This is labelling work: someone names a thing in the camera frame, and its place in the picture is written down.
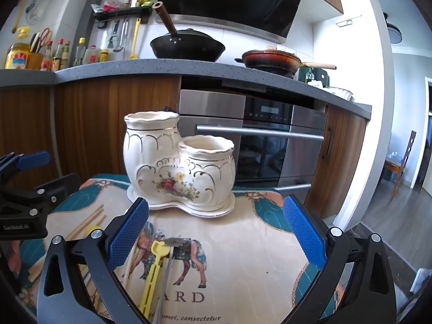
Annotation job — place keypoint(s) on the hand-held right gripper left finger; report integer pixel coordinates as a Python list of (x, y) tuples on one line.
[(128, 234)]

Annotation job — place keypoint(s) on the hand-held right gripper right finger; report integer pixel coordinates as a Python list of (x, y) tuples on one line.
[(303, 234)]

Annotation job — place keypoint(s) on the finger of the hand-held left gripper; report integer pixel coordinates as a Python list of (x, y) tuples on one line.
[(33, 160), (50, 192)]

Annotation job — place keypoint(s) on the wooden chopstick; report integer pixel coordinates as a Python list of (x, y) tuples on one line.
[(81, 224), (92, 221)]

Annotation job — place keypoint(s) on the silver metal utensil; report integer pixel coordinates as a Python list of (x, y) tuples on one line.
[(167, 276)]

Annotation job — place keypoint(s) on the white floral ceramic utensil holder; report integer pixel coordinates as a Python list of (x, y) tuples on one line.
[(152, 162)]

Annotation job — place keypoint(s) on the wooden cabinet door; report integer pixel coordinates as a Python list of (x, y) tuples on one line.
[(347, 148), (23, 121), (101, 125)]

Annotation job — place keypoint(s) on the horse print table mat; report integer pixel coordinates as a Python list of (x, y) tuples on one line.
[(236, 260)]

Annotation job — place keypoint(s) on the white ceramic saucer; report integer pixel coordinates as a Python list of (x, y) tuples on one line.
[(209, 213)]

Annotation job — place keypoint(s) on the stainless steel built-in oven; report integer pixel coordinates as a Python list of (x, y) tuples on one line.
[(270, 148)]

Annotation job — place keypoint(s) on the red cap sauce bottle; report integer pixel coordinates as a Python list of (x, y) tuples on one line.
[(47, 62)]

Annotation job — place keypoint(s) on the wooden knife holder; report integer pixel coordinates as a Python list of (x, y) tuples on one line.
[(33, 60)]

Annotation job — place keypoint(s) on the dark sauce bottle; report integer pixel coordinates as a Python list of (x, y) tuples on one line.
[(58, 57), (65, 57)]

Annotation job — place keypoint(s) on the clear bottle with yellow cap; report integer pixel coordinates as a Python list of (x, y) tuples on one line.
[(79, 54)]

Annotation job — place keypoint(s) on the white jug with red cap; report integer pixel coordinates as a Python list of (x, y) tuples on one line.
[(91, 55)]

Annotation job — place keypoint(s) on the yellow jar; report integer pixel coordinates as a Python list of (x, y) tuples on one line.
[(104, 56)]

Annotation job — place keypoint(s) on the wooden chair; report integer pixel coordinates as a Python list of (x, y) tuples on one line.
[(406, 162)]

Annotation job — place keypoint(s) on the grey stone countertop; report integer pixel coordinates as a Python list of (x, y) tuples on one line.
[(135, 67)]

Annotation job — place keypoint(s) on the hanging metal utensil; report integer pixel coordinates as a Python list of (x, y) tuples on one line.
[(113, 40), (120, 42)]

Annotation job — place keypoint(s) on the white bowl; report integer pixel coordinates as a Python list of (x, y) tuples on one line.
[(339, 93)]

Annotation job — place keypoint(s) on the yellow spatula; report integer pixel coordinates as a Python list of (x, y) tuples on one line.
[(134, 52)]

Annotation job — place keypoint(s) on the green glass bottle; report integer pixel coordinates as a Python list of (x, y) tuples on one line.
[(309, 76)]

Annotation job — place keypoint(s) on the dark green container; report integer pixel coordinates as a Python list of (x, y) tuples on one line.
[(322, 76)]

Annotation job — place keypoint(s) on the red packet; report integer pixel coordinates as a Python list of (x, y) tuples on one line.
[(108, 6)]

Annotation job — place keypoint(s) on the red enamel frying pan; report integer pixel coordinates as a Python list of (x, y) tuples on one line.
[(270, 60)]

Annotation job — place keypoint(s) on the round ceiling lamp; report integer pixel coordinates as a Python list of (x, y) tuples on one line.
[(393, 32)]

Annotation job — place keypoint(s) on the black wall shelf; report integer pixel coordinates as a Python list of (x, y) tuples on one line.
[(121, 13)]

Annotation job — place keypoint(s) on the white wall bracket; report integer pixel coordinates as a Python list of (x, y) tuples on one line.
[(344, 23)]

